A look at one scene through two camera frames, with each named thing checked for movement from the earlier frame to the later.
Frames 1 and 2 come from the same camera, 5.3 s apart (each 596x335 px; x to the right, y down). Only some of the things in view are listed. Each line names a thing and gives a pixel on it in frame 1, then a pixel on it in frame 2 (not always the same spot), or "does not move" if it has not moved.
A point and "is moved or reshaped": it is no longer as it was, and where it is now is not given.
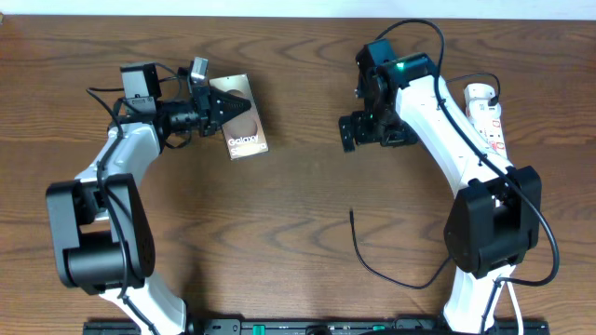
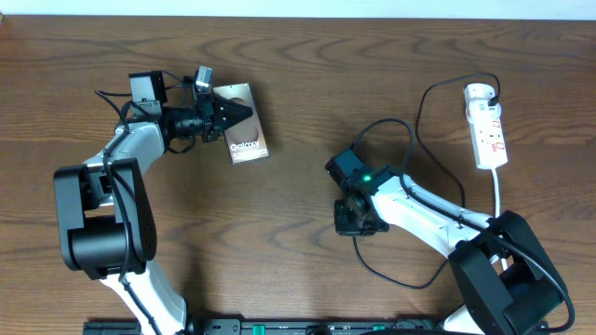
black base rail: (304, 327) does not move
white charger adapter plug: (478, 96) does not move
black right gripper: (403, 136) to (343, 227)
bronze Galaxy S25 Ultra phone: (245, 135) is moved or reshaped
